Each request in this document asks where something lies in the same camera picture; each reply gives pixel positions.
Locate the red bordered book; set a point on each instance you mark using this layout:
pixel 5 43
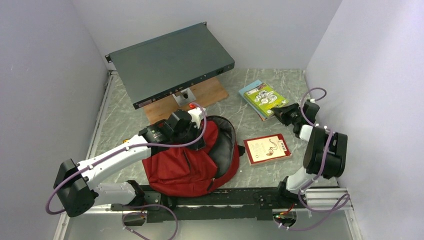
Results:
pixel 266 149

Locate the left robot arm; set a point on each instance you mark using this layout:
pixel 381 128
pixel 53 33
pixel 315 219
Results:
pixel 79 186

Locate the aluminium frame rail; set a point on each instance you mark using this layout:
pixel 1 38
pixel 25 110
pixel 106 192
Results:
pixel 101 115

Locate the green illustrated book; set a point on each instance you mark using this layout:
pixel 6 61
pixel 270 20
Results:
pixel 266 98

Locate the red student backpack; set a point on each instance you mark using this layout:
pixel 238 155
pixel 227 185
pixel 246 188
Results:
pixel 184 172

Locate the light blue book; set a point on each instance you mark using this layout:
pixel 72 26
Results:
pixel 249 89

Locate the grey rack-mount device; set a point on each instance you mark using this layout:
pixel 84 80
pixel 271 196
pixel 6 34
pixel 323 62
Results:
pixel 167 64

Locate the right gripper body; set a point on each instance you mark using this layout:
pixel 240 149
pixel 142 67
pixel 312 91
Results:
pixel 291 115

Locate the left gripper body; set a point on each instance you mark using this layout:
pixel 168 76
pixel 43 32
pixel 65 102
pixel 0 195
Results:
pixel 191 134

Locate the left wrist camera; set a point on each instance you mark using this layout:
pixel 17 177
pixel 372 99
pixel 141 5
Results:
pixel 197 113

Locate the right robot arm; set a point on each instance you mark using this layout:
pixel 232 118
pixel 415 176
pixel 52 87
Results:
pixel 325 154

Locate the metal stand bracket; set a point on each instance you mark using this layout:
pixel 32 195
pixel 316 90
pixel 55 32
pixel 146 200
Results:
pixel 184 97

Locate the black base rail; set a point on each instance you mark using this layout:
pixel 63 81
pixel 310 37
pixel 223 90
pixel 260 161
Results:
pixel 260 203

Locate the wooden board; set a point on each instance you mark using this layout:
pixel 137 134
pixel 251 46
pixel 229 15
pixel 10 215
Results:
pixel 207 93

